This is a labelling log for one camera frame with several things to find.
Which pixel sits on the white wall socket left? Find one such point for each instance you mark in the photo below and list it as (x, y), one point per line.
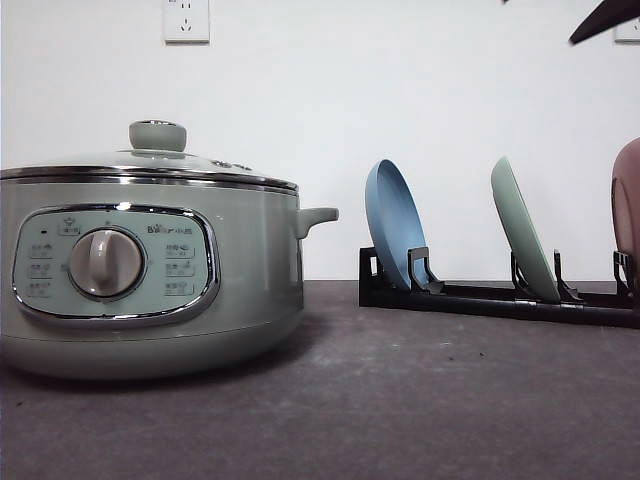
(187, 22)

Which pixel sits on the glass steamer lid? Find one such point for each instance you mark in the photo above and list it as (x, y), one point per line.
(155, 149)

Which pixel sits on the pink plate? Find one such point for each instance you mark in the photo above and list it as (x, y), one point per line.
(625, 205)

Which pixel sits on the green plate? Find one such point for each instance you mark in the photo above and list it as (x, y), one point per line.
(520, 230)

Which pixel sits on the white wall socket right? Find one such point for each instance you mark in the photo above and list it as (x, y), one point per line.
(628, 32)

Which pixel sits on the blue plate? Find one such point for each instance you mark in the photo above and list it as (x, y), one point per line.
(395, 222)

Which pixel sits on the white wall socket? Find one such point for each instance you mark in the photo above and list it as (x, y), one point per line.
(628, 32)
(187, 22)

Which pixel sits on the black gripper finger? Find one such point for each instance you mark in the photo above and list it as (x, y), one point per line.
(609, 13)

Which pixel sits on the green electric steamer pot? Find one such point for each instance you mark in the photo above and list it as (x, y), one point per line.
(129, 272)

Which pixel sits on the black plate rack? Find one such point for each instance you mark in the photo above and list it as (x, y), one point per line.
(519, 300)

